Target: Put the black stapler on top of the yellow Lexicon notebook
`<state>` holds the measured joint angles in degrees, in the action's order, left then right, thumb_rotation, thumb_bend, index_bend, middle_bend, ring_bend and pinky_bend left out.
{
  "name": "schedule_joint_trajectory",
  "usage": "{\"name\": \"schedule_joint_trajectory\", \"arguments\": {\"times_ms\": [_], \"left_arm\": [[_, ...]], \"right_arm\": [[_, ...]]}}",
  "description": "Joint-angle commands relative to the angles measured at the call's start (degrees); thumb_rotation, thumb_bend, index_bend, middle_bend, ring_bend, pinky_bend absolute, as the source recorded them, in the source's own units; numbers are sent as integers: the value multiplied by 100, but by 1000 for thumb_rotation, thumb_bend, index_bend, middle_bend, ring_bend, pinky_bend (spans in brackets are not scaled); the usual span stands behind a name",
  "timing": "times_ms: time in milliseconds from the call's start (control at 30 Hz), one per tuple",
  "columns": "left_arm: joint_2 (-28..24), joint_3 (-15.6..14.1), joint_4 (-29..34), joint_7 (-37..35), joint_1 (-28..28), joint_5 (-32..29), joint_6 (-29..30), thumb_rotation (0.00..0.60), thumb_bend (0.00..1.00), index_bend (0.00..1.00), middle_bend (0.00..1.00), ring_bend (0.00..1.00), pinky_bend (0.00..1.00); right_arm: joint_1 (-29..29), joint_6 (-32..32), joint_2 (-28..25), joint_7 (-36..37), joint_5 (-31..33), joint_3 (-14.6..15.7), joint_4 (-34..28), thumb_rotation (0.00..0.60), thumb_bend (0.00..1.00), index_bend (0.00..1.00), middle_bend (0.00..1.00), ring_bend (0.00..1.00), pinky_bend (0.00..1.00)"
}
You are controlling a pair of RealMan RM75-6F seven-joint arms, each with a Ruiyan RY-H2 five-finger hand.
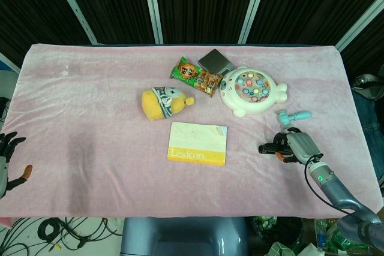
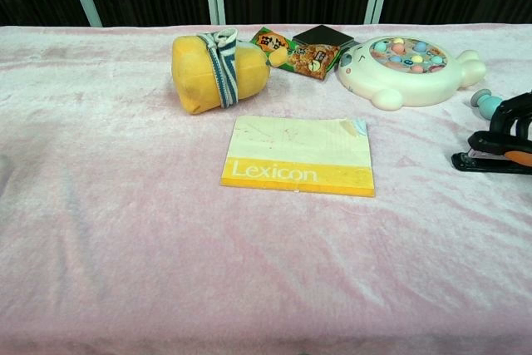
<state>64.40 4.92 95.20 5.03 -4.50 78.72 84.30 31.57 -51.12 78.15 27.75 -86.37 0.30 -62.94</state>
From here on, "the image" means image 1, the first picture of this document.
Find black floor cables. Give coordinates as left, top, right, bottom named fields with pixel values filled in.
left=0, top=216, right=124, bottom=256

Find teal toy hammer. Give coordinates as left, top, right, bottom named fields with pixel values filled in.
left=276, top=110, right=312, bottom=127

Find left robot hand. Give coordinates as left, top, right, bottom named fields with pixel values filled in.
left=0, top=131, right=33, bottom=199

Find Lexicon yellow white box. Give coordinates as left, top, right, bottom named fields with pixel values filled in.
left=166, top=121, right=228, bottom=167

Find green snack packet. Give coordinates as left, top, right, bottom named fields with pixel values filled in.
left=170, top=56, right=223, bottom=98

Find black stapler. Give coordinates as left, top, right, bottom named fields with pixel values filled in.
left=258, top=144, right=292, bottom=154

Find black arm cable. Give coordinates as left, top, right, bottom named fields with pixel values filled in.
left=304, top=154, right=358, bottom=216

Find green plastic bottle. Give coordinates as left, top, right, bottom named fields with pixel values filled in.
left=315, top=219, right=328, bottom=249

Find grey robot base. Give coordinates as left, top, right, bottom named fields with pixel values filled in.
left=120, top=216, right=248, bottom=256

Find pink table cloth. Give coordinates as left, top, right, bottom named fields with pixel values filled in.
left=0, top=43, right=383, bottom=219

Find white fishing game toy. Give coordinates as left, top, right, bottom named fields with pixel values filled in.
left=218, top=65, right=288, bottom=118

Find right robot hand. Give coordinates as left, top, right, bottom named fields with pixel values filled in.
left=273, top=127, right=324, bottom=165

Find grey digital scale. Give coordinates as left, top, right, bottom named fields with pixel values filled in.
left=197, top=49, right=236, bottom=75

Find yellow plush toy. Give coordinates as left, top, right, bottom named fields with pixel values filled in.
left=141, top=86, right=196, bottom=122

